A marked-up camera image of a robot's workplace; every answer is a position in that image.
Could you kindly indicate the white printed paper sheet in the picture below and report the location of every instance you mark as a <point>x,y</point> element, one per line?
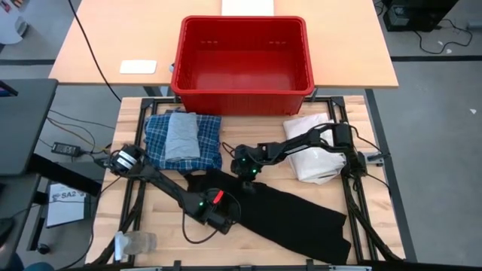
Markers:
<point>66,211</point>

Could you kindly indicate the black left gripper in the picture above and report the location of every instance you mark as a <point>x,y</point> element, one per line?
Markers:
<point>218,209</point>

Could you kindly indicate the red plastic bin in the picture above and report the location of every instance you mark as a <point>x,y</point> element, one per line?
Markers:
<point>241,103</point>

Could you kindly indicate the blue plaid shirt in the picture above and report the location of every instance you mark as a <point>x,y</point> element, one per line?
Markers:
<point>211,147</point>

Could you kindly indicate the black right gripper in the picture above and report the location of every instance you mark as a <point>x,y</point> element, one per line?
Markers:
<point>246,162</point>

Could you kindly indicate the red tape tag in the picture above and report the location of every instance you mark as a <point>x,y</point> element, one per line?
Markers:
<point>218,196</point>

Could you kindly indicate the grey arm base clamp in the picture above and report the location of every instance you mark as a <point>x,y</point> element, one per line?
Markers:
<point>374,158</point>
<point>103,162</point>

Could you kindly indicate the black computer case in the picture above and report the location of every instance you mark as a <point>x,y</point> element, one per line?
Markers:
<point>418,17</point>

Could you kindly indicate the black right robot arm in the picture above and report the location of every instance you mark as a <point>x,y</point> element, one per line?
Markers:
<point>312,141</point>

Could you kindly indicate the black caster wheel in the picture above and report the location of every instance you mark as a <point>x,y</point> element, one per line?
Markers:
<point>43,249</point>

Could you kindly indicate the black knit garment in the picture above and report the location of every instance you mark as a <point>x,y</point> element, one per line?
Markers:
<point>286,218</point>

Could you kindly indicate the black power adapter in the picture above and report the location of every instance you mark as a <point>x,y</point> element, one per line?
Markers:
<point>66,149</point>

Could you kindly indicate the black desk top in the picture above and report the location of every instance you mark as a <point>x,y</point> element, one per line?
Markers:
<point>22,128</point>

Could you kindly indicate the white rectangular pad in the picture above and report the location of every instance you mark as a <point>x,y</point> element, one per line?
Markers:
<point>137,67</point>

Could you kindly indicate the black desk stand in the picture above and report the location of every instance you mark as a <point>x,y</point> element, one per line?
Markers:
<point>64,175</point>

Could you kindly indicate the light grey garment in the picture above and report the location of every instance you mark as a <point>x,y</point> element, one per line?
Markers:
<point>182,137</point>

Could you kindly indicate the person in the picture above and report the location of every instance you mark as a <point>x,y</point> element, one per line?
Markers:
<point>37,266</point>

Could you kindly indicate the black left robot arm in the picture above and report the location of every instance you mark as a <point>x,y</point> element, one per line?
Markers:
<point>165,184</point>

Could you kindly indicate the black rig side beam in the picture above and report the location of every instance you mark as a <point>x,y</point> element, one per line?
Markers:
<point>400,211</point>

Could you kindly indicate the white rounded object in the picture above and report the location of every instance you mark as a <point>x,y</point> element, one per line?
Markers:
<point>9,30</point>

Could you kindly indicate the small round tape roll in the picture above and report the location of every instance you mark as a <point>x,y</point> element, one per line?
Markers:
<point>171,68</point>

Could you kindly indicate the white flat box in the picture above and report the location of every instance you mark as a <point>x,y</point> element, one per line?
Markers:
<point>247,7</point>

